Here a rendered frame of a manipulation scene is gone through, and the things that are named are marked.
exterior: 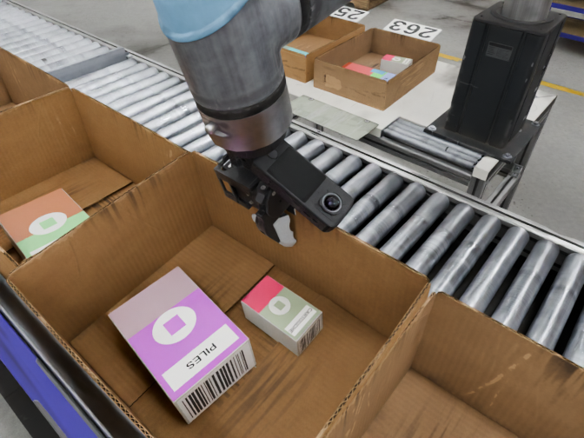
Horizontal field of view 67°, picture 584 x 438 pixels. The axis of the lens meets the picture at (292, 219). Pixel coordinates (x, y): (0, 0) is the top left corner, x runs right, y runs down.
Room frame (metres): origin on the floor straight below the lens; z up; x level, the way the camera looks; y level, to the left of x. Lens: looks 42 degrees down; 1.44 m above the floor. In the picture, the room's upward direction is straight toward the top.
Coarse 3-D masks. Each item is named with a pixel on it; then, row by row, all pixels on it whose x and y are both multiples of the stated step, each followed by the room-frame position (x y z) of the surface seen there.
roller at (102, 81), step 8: (136, 64) 1.63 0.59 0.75; (144, 64) 1.64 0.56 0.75; (120, 72) 1.56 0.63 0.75; (128, 72) 1.58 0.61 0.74; (136, 72) 1.60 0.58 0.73; (96, 80) 1.50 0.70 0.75; (104, 80) 1.51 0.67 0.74; (112, 80) 1.52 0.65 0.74; (80, 88) 1.44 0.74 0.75; (88, 88) 1.45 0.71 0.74
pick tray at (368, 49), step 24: (336, 48) 1.55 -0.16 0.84; (360, 48) 1.67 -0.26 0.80; (384, 48) 1.70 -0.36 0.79; (408, 48) 1.64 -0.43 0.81; (432, 48) 1.58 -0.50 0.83; (336, 72) 1.38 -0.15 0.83; (408, 72) 1.38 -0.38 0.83; (432, 72) 1.55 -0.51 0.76; (360, 96) 1.33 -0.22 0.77; (384, 96) 1.27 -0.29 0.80
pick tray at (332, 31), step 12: (324, 24) 1.89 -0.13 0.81; (336, 24) 1.85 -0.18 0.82; (348, 24) 1.81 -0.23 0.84; (360, 24) 1.78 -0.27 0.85; (300, 36) 1.89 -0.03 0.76; (312, 36) 1.89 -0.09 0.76; (324, 36) 1.88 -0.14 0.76; (336, 36) 1.84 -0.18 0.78; (348, 36) 1.67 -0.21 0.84; (300, 48) 1.77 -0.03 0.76; (312, 48) 1.77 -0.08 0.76; (324, 48) 1.55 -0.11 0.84; (288, 60) 1.52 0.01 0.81; (300, 60) 1.49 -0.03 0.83; (312, 60) 1.50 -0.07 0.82; (288, 72) 1.52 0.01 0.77; (300, 72) 1.48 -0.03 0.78; (312, 72) 1.50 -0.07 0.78
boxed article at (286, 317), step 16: (256, 288) 0.39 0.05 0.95; (272, 288) 0.39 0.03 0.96; (256, 304) 0.37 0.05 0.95; (272, 304) 0.36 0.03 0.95; (288, 304) 0.36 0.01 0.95; (304, 304) 0.36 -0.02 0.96; (256, 320) 0.36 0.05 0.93; (272, 320) 0.34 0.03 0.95; (288, 320) 0.34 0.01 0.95; (304, 320) 0.34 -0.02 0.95; (320, 320) 0.35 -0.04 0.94; (272, 336) 0.34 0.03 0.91; (288, 336) 0.32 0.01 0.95; (304, 336) 0.32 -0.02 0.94
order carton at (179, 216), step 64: (128, 192) 0.46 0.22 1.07; (192, 192) 0.54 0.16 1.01; (64, 256) 0.38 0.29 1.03; (128, 256) 0.44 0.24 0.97; (192, 256) 0.49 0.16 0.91; (256, 256) 0.48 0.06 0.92; (320, 256) 0.40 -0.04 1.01; (384, 256) 0.34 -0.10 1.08; (64, 320) 0.35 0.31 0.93; (384, 320) 0.34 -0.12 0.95; (128, 384) 0.28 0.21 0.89; (256, 384) 0.28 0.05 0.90; (320, 384) 0.27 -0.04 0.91
